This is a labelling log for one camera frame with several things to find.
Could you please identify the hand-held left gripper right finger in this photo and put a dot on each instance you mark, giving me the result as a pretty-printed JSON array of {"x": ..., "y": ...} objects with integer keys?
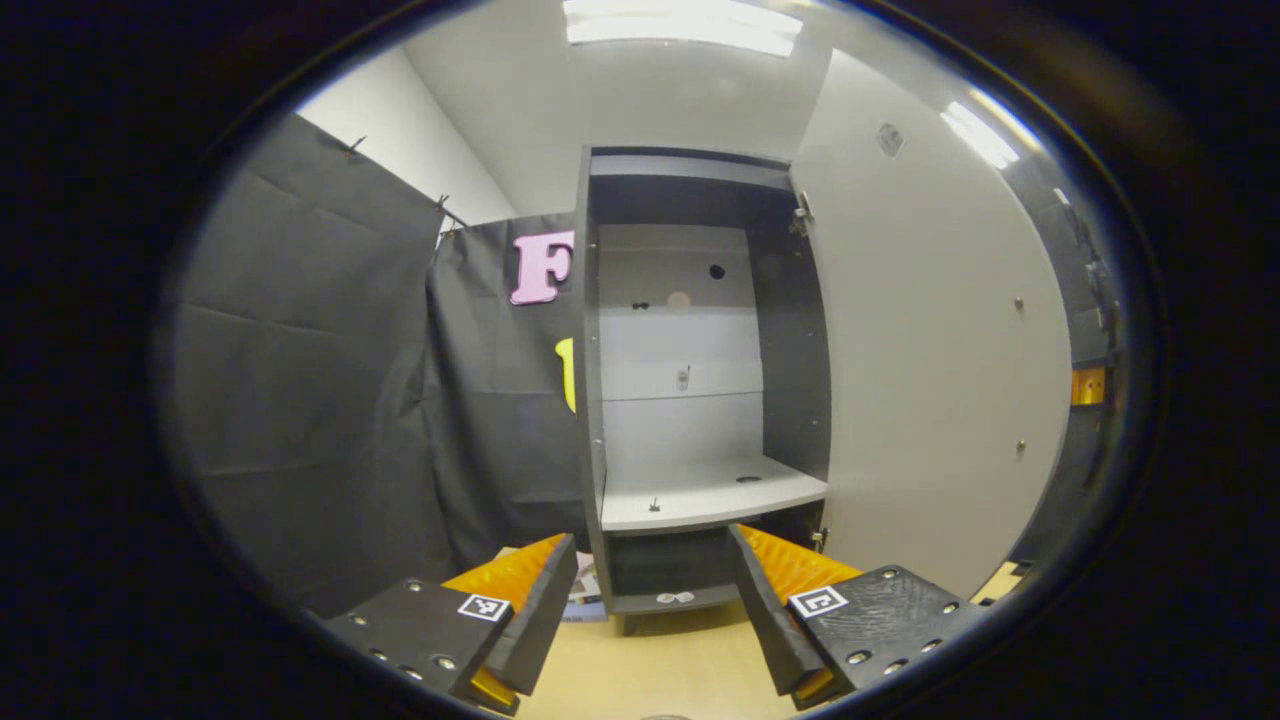
[{"x": 768, "y": 620}]

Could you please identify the large ceiling light panel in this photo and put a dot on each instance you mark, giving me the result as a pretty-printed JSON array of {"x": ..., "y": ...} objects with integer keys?
[{"x": 685, "y": 25}]

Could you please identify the black backdrop cloth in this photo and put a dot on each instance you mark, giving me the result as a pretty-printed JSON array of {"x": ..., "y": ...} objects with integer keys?
[{"x": 300, "y": 400}]

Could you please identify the white cabinet shelf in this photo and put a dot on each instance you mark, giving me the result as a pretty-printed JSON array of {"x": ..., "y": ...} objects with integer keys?
[{"x": 700, "y": 495}]

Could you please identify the dark grey cabinet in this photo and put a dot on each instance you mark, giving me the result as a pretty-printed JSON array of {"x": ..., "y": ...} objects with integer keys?
[{"x": 790, "y": 380}]

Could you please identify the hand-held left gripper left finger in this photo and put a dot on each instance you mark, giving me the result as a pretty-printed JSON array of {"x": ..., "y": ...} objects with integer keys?
[{"x": 535, "y": 620}]

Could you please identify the metal door hinge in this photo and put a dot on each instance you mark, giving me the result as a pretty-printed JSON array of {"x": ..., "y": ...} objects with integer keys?
[
  {"x": 802, "y": 213},
  {"x": 820, "y": 540}
]

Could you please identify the white cabinet door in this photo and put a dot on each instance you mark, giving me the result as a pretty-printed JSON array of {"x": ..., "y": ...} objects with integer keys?
[{"x": 930, "y": 350}]

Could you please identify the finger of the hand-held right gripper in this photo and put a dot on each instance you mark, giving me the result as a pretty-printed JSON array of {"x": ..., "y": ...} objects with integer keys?
[{"x": 1088, "y": 386}]

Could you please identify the stack of printed papers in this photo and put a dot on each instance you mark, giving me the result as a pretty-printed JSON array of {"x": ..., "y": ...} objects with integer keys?
[{"x": 583, "y": 595}]

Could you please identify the cabinet foot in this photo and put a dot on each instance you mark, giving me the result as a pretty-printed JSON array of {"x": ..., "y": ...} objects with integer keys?
[{"x": 628, "y": 626}]

